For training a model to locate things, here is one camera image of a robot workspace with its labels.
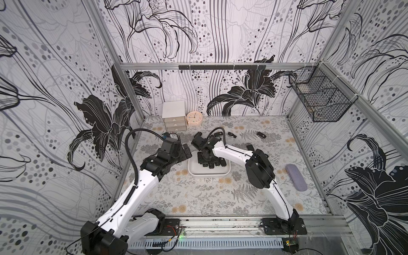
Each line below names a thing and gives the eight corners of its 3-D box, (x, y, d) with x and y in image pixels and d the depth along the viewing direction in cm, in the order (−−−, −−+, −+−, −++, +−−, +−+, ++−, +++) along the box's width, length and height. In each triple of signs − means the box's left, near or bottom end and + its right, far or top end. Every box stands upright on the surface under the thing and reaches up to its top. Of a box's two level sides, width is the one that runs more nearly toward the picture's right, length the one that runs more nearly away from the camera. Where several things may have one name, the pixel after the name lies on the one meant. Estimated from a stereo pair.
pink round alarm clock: (185, 126, 116) (185, 123, 113) (187, 114, 124) (186, 111, 121) (202, 125, 115) (202, 123, 113) (202, 113, 124) (202, 111, 121)
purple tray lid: (297, 192, 85) (300, 190, 82) (284, 166, 95) (286, 164, 92) (306, 190, 85) (309, 188, 83) (292, 165, 95) (294, 162, 93)
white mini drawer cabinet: (163, 132, 112) (158, 118, 101) (167, 114, 124) (163, 100, 113) (186, 132, 112) (183, 118, 101) (188, 114, 124) (186, 100, 113)
